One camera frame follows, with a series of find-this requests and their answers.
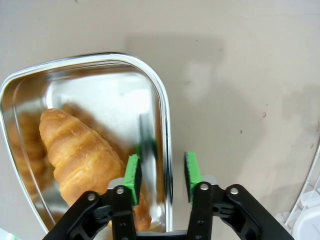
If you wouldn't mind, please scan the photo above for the clear plastic container lid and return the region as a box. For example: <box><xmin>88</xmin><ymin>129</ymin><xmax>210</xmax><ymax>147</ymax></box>
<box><xmin>284</xmin><ymin>139</ymin><xmax>320</xmax><ymax>240</ymax></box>

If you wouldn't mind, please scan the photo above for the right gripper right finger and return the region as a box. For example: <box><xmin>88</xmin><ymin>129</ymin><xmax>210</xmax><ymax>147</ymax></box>
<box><xmin>184</xmin><ymin>151</ymin><xmax>295</xmax><ymax>240</ymax></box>

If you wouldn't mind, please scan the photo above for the golden croissant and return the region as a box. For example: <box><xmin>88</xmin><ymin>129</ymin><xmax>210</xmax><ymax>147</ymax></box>
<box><xmin>38</xmin><ymin>107</ymin><xmax>153</xmax><ymax>232</ymax></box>

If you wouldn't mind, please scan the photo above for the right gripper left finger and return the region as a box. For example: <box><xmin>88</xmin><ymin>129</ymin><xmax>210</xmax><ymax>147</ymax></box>
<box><xmin>43</xmin><ymin>154</ymin><xmax>143</xmax><ymax>240</ymax></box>

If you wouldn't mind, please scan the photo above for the stainless steel rectangular container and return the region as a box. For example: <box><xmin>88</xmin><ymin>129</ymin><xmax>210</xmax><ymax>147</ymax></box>
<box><xmin>0</xmin><ymin>51</ymin><xmax>175</xmax><ymax>237</ymax></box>

